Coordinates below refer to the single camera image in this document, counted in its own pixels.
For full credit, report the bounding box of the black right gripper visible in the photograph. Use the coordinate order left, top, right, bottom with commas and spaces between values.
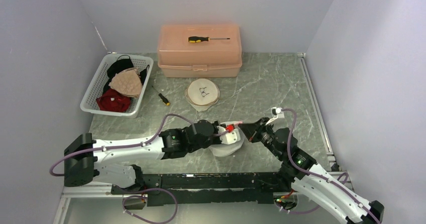
240, 117, 284, 160

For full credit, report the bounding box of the white mesh bag red zipper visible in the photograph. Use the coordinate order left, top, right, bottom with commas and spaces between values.
208, 121, 245, 157

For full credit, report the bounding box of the beige mesh laundry bag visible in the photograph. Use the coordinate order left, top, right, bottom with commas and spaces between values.
184, 78, 220, 112

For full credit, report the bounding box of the beige lace bra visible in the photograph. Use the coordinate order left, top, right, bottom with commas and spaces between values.
108, 67, 143, 98

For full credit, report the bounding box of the red bra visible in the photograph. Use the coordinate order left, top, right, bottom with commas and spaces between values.
96, 89, 131, 113

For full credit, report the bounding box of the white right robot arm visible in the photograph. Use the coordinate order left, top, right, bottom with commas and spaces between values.
238, 118, 384, 223

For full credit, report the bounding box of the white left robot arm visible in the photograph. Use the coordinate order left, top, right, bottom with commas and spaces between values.
64, 120, 225, 194

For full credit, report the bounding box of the black bra in basket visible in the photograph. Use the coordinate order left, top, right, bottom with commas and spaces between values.
102, 55, 150, 94

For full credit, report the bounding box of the small yellow black screwdriver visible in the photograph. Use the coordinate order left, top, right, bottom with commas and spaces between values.
151, 85, 170, 106

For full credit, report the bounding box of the pink plastic storage box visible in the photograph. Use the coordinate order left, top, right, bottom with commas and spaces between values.
157, 24, 242, 78

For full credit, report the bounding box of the white plastic basket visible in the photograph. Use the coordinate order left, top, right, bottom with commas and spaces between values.
80, 53, 154, 118

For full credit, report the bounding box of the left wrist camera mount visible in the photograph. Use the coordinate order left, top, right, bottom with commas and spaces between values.
219, 124, 241, 145

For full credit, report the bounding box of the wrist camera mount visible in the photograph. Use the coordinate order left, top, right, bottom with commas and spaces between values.
266, 107, 285, 125
219, 124, 241, 145

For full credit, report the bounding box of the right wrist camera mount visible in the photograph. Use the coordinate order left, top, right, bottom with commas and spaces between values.
266, 107, 285, 125

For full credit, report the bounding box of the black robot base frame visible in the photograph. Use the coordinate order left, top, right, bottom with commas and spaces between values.
111, 172, 298, 210

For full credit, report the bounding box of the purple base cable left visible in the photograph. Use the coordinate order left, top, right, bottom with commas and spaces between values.
122, 187, 179, 224

